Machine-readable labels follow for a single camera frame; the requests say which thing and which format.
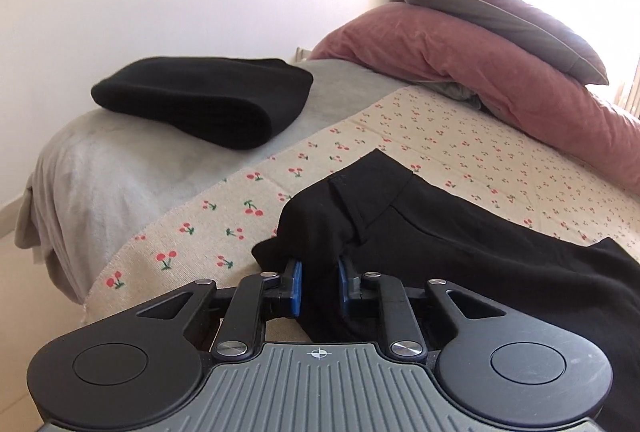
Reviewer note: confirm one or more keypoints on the pink and grey pillow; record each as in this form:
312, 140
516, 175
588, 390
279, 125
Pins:
500, 7

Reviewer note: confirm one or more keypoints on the folded black garment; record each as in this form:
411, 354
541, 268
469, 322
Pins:
210, 102

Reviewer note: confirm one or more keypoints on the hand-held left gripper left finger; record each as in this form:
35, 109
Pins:
296, 284

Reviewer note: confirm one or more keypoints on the cherry print bed cover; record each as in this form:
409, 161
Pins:
450, 147

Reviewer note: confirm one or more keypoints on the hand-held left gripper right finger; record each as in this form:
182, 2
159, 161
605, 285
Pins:
344, 284

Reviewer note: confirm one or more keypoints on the grey cloth under duvet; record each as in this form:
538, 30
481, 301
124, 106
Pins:
465, 96

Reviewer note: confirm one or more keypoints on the black polo shirt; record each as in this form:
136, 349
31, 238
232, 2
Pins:
450, 252

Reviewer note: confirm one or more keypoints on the grey bed sheet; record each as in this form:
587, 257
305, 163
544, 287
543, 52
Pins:
125, 152

